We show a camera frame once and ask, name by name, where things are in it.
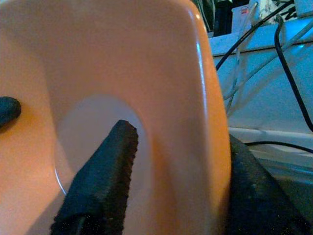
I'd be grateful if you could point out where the white braided cable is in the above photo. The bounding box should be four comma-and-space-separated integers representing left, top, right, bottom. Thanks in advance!
226, 1, 260, 116

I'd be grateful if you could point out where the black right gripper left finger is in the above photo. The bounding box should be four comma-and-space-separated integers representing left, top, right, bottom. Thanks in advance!
50, 119, 139, 235

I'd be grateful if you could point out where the black cable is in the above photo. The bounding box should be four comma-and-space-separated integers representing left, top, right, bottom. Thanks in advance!
273, 14, 313, 133
244, 141, 313, 154
216, 0, 295, 71

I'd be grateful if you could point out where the orange plastic bowl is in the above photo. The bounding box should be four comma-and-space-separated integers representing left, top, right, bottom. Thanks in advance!
0, 0, 232, 235

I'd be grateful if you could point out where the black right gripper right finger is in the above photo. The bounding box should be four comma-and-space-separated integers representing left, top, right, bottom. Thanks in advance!
226, 133, 312, 235

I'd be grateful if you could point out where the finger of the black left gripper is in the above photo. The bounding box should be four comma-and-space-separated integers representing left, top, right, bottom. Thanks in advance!
0, 96, 22, 129

